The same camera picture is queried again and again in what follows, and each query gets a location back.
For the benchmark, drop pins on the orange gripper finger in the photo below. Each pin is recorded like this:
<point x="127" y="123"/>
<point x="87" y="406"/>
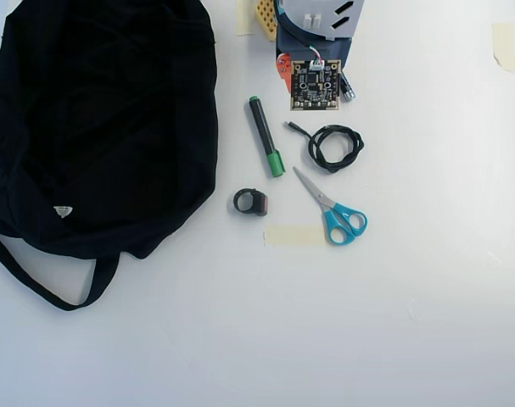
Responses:
<point x="283" y="68"/>

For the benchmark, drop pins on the grey and teal robot arm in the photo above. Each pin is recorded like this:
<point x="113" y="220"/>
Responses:
<point x="308" y="10"/>

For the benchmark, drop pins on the black fabric bag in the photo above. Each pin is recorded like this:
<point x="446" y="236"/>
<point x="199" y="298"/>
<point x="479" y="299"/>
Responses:
<point x="100" y="127"/>

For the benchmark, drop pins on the black marker with green cap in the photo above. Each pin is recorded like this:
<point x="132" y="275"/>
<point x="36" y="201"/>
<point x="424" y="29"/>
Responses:
<point x="261" y="127"/>

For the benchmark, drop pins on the long masking tape strip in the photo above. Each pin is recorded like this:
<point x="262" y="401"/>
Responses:
<point x="295" y="236"/>

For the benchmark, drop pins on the black camera circuit board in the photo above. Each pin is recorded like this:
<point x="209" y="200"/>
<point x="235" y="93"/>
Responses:
<point x="314" y="87"/>

